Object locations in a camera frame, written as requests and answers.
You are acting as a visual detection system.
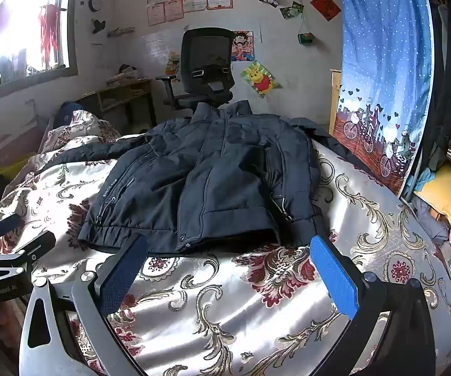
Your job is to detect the red paper square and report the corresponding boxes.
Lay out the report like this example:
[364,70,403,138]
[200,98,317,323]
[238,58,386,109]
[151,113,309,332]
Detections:
[310,0,342,21]

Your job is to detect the floral satin bedspread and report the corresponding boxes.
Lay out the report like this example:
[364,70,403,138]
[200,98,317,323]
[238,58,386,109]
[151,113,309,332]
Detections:
[0,110,451,376]

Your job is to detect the blue dotted printed curtain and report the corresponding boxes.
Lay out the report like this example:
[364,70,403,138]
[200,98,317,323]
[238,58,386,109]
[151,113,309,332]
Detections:
[329,0,435,198]

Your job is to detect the blue cap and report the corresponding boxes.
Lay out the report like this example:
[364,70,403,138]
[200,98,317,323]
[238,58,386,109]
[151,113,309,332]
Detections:
[53,101,85,130]

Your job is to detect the wooden post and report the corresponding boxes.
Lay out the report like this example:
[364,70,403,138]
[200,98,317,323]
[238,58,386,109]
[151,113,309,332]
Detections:
[329,68,344,136]

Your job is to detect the green wall cards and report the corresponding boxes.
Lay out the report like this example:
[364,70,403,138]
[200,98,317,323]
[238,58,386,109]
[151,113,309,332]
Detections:
[280,2,304,20]

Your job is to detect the pile of books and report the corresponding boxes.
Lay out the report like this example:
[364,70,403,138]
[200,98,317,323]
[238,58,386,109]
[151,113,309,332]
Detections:
[106,64,140,85]

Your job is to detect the window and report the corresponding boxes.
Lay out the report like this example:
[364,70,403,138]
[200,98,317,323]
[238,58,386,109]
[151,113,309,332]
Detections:
[0,0,79,106]

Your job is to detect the black mesh office chair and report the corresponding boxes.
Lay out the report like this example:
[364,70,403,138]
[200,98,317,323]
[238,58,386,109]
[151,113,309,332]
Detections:
[156,27,236,120]

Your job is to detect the navy padded jacket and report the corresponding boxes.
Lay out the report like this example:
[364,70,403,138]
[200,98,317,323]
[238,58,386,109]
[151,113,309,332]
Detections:
[45,100,371,255]

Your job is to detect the yellow bear poster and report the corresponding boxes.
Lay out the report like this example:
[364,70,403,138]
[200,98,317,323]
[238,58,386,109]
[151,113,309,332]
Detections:
[241,60,281,98]

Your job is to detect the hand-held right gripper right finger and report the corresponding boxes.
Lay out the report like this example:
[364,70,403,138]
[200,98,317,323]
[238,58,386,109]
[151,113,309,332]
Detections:
[309,235,438,376]

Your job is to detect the wooden desk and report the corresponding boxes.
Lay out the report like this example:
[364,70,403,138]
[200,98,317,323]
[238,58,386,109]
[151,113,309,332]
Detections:
[79,78,158,127]

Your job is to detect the colourful cartoon poster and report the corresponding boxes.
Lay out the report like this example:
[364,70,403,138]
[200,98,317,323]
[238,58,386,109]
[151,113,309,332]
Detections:
[166,53,181,83]

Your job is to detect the red hanging cloth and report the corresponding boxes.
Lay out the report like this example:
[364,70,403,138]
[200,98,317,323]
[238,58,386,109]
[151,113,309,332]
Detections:
[38,4,60,71]

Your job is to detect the cartoon character poster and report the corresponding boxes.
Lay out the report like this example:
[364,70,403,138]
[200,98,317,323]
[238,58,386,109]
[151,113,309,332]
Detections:
[231,30,254,62]

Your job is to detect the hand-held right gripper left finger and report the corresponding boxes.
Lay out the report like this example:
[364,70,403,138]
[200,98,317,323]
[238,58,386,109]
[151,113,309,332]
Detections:
[19,233,150,376]

